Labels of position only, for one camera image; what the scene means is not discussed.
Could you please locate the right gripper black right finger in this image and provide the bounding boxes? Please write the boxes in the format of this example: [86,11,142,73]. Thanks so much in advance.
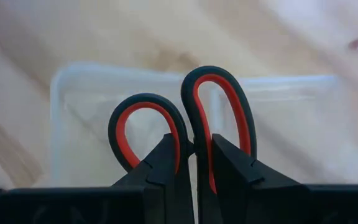
[212,133,310,224]

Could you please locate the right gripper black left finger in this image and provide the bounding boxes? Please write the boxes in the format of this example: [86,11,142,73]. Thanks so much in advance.
[112,133,195,224]

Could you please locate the black and red scissors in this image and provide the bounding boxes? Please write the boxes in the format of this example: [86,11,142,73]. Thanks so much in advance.
[107,65,258,224]

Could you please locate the clear plastic supply box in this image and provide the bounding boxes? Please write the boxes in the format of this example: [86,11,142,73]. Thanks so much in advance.
[50,61,343,189]

